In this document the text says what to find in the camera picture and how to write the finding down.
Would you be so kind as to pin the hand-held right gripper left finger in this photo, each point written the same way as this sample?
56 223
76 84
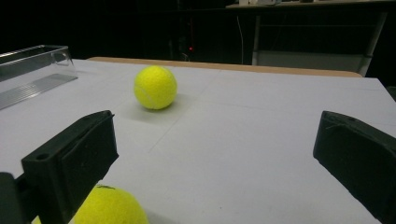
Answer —
71 161

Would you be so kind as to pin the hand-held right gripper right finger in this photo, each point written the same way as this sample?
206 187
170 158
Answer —
361 161

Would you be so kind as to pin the yellow tennis ball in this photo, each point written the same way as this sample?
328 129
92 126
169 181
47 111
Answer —
155 87
112 208

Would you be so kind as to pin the clear plastic container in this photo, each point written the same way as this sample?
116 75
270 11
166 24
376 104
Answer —
31 90

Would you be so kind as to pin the white table cover sheet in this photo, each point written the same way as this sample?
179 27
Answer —
233 140

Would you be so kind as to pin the wooden table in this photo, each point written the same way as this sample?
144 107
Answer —
249 68

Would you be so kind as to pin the white metal desk frame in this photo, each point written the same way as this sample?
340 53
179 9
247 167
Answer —
311 60

